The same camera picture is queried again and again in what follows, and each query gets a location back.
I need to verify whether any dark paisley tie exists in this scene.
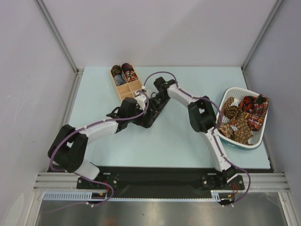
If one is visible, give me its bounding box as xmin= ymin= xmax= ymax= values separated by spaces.
xmin=141 ymin=112 xmax=160 ymax=128

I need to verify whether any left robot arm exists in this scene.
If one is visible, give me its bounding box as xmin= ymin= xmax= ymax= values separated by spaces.
xmin=48 ymin=95 xmax=154 ymax=188

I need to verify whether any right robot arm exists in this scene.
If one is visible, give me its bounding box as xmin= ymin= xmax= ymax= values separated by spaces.
xmin=154 ymin=77 xmax=238 ymax=189

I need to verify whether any wooden compartment box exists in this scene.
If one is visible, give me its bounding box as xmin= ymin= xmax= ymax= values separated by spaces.
xmin=110 ymin=66 xmax=143 ymax=101

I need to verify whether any red black rolled tie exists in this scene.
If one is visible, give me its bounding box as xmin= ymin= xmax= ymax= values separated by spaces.
xmin=125 ymin=70 xmax=138 ymax=83

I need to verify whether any grey blue rolled tie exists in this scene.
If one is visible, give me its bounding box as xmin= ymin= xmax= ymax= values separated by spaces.
xmin=113 ymin=74 xmax=126 ymax=86

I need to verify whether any navy red rolled tie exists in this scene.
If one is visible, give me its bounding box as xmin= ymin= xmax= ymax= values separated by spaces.
xmin=121 ymin=63 xmax=134 ymax=73

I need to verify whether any brown rolled tie in box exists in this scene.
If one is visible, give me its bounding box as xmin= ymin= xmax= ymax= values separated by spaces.
xmin=111 ymin=65 xmax=122 ymax=77

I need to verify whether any brown patterned tie in basket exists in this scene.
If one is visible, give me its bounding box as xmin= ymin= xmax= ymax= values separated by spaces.
xmin=218 ymin=97 xmax=253 ymax=145

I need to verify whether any orange black tie in basket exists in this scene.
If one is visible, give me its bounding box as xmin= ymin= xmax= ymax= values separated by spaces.
xmin=238 ymin=96 xmax=256 ymax=113

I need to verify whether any white teal plastic basket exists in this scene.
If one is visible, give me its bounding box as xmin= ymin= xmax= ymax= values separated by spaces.
xmin=217 ymin=87 xmax=268 ymax=150

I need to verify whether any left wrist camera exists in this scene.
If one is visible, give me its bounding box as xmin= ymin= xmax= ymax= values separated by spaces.
xmin=135 ymin=90 xmax=148 ymax=110

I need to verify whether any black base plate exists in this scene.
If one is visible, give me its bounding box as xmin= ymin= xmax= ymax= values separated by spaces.
xmin=48 ymin=164 xmax=246 ymax=198

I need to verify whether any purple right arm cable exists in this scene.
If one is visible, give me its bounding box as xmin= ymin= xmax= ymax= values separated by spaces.
xmin=142 ymin=71 xmax=252 ymax=208

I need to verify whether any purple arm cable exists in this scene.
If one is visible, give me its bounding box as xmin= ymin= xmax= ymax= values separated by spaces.
xmin=49 ymin=90 xmax=151 ymax=214
xmin=142 ymin=71 xmax=252 ymax=208

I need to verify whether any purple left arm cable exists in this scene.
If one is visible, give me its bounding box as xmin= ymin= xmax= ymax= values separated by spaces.
xmin=49 ymin=90 xmax=151 ymax=214

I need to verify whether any white cable duct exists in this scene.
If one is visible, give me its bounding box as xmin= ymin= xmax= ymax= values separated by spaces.
xmin=43 ymin=191 xmax=234 ymax=202

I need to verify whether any aluminium frame rail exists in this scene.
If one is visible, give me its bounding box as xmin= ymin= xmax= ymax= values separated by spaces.
xmin=35 ymin=0 xmax=83 ymax=76

